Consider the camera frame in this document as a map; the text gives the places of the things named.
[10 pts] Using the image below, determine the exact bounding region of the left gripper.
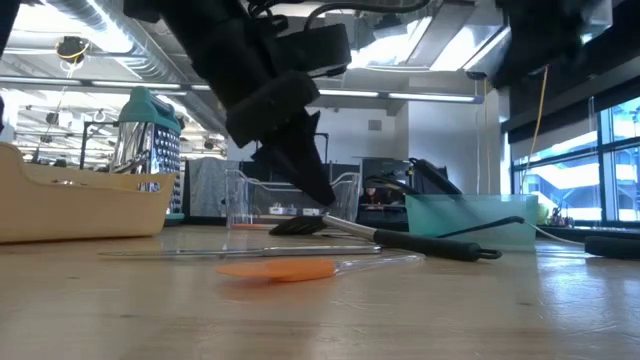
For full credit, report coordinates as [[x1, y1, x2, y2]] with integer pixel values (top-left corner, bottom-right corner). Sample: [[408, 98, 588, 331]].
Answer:
[[164, 0, 337, 207]]

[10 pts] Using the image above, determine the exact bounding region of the clear plastic bin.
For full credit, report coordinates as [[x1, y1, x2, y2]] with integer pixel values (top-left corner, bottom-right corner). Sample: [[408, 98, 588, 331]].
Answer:
[[224, 168, 362, 232]]

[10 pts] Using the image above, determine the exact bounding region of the orange brush clear handle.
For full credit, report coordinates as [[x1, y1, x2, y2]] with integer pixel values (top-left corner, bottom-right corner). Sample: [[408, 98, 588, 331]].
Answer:
[[215, 252, 427, 284]]

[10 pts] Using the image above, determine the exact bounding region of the black solid turner steel handle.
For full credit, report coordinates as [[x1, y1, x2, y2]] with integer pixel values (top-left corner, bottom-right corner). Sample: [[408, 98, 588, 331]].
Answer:
[[408, 157, 464, 196]]

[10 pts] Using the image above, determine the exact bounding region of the black slotted turner steel handle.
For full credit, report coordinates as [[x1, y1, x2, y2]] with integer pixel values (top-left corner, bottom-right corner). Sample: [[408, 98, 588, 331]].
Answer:
[[269, 214, 504, 263]]

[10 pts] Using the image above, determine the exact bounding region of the orange plastic bin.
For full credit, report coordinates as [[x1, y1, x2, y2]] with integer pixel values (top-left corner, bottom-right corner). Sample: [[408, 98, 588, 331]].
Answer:
[[0, 142, 177, 245]]

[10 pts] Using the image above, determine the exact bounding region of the teal plastic bin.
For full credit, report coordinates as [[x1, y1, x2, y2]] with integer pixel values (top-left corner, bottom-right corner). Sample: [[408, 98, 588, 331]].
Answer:
[[404, 193, 540, 252]]

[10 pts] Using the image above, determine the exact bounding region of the grey cloth cover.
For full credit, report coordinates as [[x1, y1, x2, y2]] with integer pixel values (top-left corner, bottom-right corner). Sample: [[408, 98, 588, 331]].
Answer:
[[184, 157, 241, 219]]

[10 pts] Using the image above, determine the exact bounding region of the person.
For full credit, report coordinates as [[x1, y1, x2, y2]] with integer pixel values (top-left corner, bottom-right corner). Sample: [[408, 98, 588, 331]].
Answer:
[[360, 187, 396, 206]]

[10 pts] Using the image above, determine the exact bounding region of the teal steel box grater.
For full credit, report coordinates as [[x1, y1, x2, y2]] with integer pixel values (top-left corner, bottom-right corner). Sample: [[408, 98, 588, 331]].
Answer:
[[110, 85, 185, 226]]

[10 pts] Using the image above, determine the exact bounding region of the long ceiling light bar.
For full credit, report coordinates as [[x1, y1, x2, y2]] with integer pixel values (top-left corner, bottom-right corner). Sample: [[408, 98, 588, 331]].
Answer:
[[0, 74, 485, 105]]

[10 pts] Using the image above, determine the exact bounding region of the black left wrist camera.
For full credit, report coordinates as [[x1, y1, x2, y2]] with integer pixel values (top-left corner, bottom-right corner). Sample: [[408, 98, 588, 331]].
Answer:
[[277, 22, 352, 79]]

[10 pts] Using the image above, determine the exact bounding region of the silver round air duct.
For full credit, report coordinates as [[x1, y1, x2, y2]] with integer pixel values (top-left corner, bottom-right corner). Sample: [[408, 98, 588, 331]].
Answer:
[[44, 0, 231, 136]]

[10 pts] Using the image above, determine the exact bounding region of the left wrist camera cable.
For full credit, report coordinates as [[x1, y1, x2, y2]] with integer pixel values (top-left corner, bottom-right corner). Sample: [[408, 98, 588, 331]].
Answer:
[[304, 0, 432, 31]]

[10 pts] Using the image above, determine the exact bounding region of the black background rack frame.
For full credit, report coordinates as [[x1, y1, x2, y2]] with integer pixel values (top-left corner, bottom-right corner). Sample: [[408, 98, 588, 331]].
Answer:
[[79, 121, 121, 171]]

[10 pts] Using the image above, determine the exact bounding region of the silver rectangular air duct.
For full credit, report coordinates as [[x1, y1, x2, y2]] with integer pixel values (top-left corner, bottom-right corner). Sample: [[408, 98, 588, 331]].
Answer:
[[349, 0, 511, 76]]

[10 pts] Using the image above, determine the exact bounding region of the yellow black cord reel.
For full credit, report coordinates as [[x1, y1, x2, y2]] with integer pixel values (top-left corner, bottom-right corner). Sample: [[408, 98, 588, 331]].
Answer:
[[54, 35, 92, 64]]

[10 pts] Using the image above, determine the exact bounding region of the yellow hanging cable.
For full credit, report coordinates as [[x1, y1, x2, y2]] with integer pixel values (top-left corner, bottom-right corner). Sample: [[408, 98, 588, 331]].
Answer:
[[518, 63, 550, 197]]

